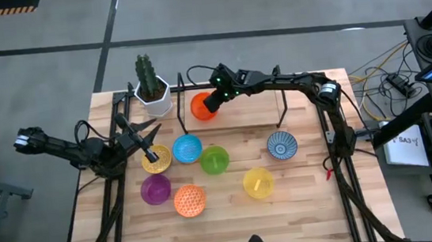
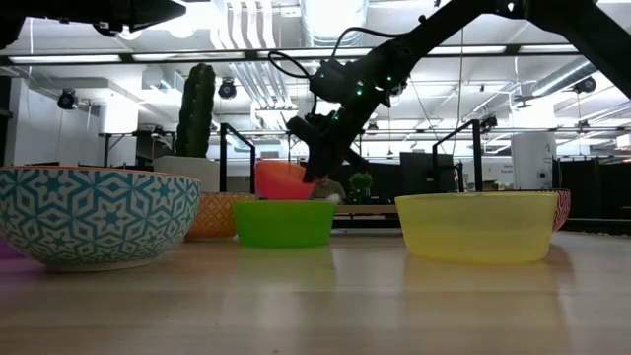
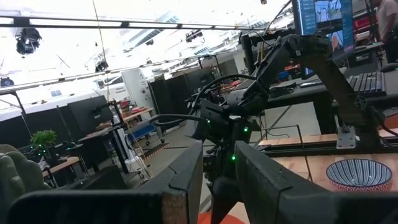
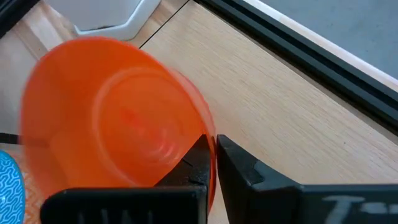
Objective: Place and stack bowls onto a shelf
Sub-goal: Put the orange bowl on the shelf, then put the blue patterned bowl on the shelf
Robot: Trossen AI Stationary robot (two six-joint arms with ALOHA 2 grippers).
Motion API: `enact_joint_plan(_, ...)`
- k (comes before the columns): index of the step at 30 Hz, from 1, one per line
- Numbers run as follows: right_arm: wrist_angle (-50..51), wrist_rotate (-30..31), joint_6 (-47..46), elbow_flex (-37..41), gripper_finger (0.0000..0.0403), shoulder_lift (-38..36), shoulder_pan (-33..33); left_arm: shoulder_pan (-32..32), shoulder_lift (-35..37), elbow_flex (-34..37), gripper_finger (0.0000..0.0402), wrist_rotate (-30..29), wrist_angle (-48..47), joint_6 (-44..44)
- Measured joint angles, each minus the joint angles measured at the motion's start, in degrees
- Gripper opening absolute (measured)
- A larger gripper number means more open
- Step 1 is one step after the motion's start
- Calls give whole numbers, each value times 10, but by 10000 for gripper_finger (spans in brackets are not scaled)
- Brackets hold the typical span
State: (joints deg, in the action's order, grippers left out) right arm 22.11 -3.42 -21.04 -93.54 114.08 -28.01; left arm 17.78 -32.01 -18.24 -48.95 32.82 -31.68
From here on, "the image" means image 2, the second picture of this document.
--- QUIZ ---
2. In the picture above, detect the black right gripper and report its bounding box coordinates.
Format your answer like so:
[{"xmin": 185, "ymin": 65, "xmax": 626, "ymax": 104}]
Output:
[{"xmin": 286, "ymin": 53, "xmax": 410, "ymax": 184}]

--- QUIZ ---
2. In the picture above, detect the red orange plastic bowl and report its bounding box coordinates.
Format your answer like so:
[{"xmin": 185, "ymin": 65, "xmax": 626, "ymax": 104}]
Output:
[{"xmin": 254, "ymin": 160, "xmax": 316, "ymax": 201}]

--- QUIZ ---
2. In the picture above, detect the green plastic bowl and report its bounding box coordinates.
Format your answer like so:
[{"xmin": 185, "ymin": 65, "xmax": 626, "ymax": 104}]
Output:
[{"xmin": 234, "ymin": 199, "xmax": 337, "ymax": 249}]

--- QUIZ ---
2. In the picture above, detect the orange patterned ceramic bowl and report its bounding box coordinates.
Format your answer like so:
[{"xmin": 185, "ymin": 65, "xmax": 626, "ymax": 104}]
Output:
[{"xmin": 184, "ymin": 191, "xmax": 257, "ymax": 243}]

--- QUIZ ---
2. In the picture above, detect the yellow translucent plastic bowl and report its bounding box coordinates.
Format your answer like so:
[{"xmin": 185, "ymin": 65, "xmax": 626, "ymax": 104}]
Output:
[{"xmin": 393, "ymin": 191, "xmax": 560, "ymax": 265}]

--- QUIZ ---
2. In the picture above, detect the red patterned ceramic bowl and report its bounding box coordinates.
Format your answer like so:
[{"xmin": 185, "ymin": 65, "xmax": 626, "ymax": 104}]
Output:
[{"xmin": 551, "ymin": 188, "xmax": 572, "ymax": 233}]

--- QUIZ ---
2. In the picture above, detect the blue white patterned ceramic bowl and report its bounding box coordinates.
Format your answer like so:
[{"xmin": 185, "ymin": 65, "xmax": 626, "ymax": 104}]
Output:
[{"xmin": 0, "ymin": 166, "xmax": 202, "ymax": 273}]

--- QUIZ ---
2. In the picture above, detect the purple translucent plastic bowl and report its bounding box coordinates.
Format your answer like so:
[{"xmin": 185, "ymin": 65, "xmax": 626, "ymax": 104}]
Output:
[{"xmin": 0, "ymin": 236, "xmax": 24, "ymax": 261}]

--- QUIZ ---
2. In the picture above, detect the person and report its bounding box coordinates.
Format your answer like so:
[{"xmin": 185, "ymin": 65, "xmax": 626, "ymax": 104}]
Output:
[{"xmin": 309, "ymin": 175, "xmax": 348, "ymax": 205}]

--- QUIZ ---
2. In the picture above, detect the small green potted plant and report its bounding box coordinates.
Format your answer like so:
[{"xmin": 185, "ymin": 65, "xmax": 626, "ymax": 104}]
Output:
[{"xmin": 347, "ymin": 171, "xmax": 375, "ymax": 206}]

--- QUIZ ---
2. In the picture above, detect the black ceiling spotlight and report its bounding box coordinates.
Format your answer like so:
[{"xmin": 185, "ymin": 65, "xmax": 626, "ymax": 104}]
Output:
[
  {"xmin": 56, "ymin": 88, "xmax": 79, "ymax": 111},
  {"xmin": 217, "ymin": 77, "xmax": 238, "ymax": 101},
  {"xmin": 573, "ymin": 76, "xmax": 597, "ymax": 95}
]

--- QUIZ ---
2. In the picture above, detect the white hexagonal plant pot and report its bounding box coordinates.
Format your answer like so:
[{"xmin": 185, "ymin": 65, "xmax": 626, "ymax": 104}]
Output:
[{"xmin": 151, "ymin": 156, "xmax": 222, "ymax": 194}]

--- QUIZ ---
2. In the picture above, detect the green cactus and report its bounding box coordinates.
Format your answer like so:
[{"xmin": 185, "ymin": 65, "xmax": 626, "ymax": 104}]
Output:
[{"xmin": 175, "ymin": 62, "xmax": 217, "ymax": 159}]

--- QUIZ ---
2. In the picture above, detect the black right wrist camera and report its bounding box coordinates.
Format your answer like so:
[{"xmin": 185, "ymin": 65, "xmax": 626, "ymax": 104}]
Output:
[{"xmin": 309, "ymin": 57, "xmax": 364, "ymax": 105}]

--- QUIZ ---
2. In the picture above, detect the wooden shelf with black frame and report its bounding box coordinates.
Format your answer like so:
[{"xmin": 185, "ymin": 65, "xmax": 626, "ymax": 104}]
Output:
[{"xmin": 219, "ymin": 119, "xmax": 483, "ymax": 231}]

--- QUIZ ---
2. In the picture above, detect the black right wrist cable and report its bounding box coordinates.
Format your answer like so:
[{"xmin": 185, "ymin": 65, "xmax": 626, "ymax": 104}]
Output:
[{"xmin": 267, "ymin": 26, "xmax": 400, "ymax": 117}]

